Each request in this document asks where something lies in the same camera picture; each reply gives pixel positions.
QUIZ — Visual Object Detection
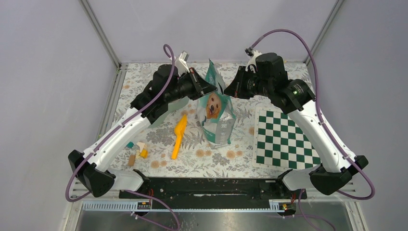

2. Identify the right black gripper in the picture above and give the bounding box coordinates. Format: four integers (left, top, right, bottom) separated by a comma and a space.
224, 65, 273, 99

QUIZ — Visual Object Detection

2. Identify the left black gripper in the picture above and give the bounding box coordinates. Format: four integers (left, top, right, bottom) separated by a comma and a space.
166, 67, 217, 103

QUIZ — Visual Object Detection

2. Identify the green dog food bag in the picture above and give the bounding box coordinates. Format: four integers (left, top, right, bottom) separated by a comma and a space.
196, 60, 236, 149

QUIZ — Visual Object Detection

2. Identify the orange plastic scoop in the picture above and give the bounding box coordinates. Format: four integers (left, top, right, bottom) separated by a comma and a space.
171, 115, 187, 160

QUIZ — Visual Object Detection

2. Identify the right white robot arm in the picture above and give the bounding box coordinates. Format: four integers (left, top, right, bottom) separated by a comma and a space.
224, 52, 369, 198

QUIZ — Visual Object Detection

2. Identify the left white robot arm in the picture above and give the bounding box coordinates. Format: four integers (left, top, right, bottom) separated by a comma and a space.
68, 64, 217, 198

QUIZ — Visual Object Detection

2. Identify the green double pet bowl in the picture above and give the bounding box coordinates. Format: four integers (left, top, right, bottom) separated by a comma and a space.
148, 97, 189, 128

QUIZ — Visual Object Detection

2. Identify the green white chessboard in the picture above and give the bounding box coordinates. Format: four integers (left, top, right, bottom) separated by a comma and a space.
252, 107, 321, 172

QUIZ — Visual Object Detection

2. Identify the floral tablecloth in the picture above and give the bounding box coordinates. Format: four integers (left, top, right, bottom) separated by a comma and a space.
105, 62, 341, 180

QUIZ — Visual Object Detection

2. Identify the white toy block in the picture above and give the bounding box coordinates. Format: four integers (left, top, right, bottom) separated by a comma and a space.
136, 142, 146, 153

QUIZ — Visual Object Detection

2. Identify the yellow toy block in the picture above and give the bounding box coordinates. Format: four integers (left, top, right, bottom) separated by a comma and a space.
140, 149, 148, 158

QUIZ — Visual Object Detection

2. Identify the teal toy block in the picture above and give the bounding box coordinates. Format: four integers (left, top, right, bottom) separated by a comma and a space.
126, 142, 134, 149

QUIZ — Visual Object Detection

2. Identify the brown wooden block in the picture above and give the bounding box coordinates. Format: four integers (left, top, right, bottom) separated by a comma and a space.
127, 155, 136, 167

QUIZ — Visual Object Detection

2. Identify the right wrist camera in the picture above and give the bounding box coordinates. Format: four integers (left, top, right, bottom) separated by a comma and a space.
245, 48, 262, 73

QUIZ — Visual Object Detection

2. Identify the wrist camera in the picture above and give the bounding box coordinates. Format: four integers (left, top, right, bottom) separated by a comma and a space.
245, 48, 262, 73
175, 51, 189, 76

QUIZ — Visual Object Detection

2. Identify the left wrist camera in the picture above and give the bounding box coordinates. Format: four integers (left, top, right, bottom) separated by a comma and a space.
175, 51, 189, 76

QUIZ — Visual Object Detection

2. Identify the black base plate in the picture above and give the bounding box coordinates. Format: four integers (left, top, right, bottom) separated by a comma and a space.
137, 176, 307, 200

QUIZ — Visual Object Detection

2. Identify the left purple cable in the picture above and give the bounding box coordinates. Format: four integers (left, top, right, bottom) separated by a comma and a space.
65, 44, 182, 231

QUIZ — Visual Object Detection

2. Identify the purple cable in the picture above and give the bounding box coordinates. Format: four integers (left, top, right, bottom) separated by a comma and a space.
65, 44, 182, 231
248, 28, 376, 231

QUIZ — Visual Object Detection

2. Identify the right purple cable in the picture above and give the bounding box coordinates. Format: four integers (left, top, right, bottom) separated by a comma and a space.
248, 28, 376, 231

